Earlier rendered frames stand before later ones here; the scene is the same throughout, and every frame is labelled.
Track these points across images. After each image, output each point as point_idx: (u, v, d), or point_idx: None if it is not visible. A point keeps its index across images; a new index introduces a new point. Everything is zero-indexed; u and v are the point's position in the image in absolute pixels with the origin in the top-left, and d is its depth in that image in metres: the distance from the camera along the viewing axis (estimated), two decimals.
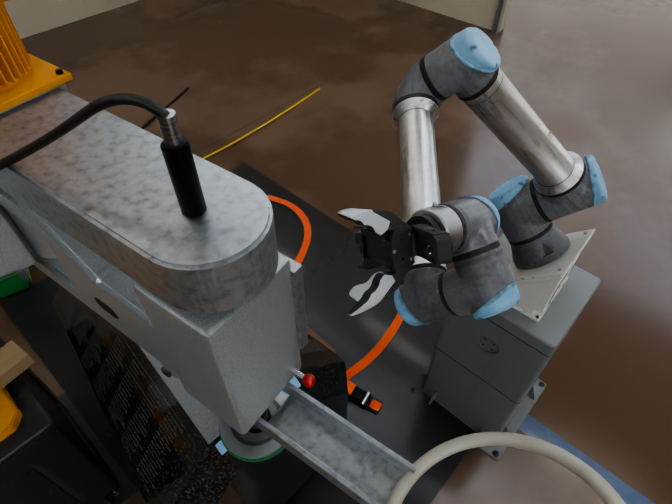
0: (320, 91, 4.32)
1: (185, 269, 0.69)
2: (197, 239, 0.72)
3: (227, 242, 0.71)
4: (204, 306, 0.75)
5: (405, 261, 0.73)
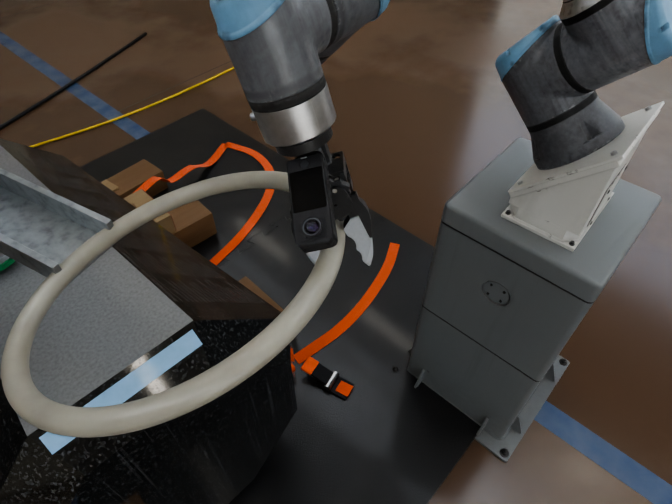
0: None
1: None
2: None
3: None
4: None
5: (338, 200, 0.59)
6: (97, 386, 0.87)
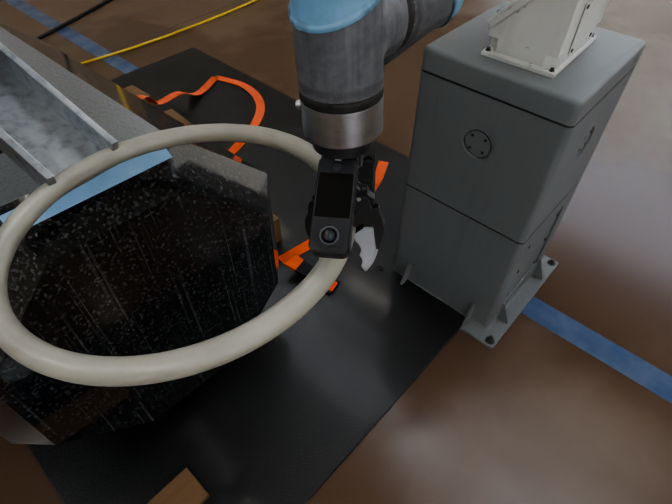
0: None
1: None
2: None
3: None
4: None
5: (359, 208, 0.58)
6: None
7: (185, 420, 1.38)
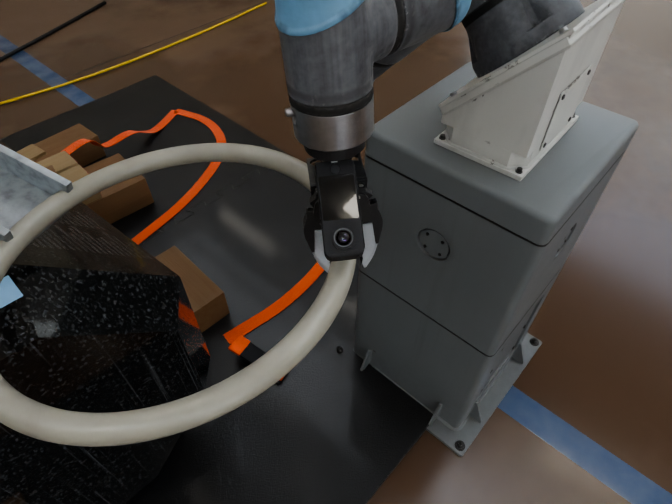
0: (267, 6, 3.52)
1: None
2: None
3: None
4: None
5: None
6: None
7: None
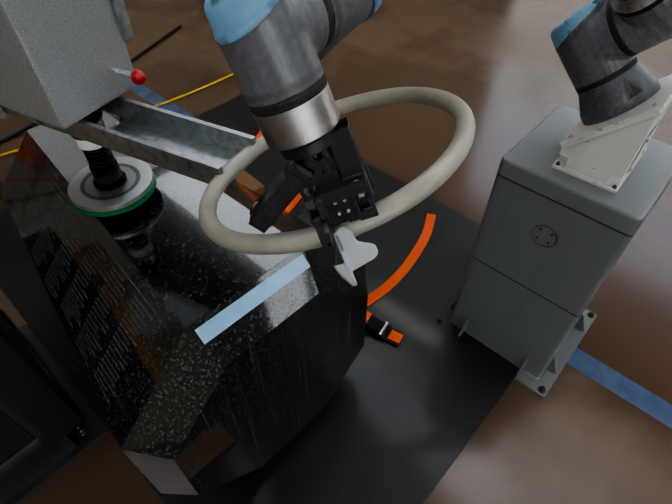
0: None
1: None
2: None
3: None
4: None
5: (309, 211, 0.59)
6: (234, 293, 1.07)
7: (284, 464, 1.60)
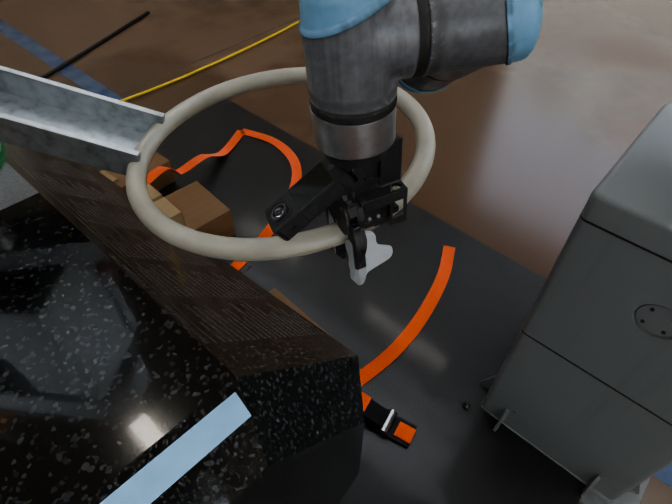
0: None
1: None
2: None
3: None
4: None
5: (341, 217, 0.57)
6: (78, 502, 0.50)
7: None
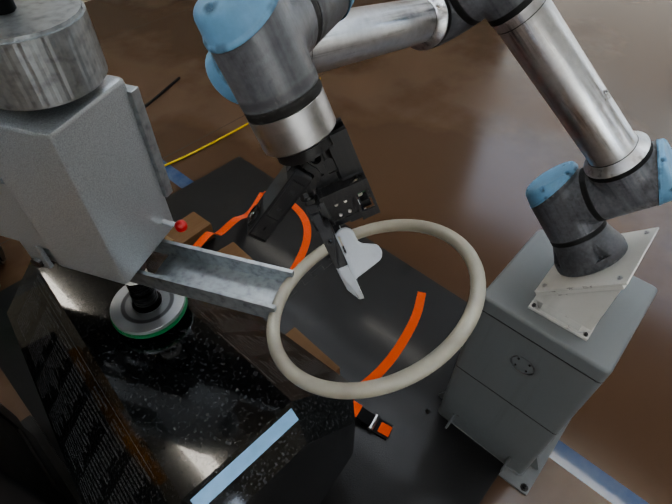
0: (321, 81, 4.04)
1: (0, 44, 0.72)
2: (10, 25, 0.75)
3: (41, 23, 0.76)
4: (35, 97, 0.79)
5: (310, 215, 0.58)
6: (227, 457, 1.15)
7: None
